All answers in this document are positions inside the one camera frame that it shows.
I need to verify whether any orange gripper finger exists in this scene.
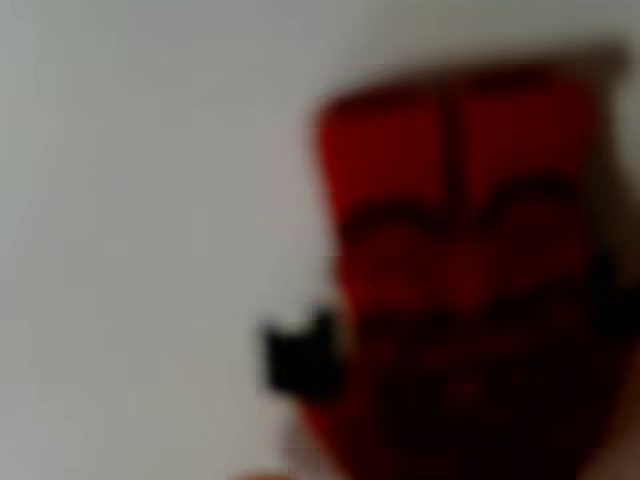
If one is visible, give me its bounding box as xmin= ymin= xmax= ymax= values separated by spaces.
xmin=230 ymin=469 xmax=290 ymax=480

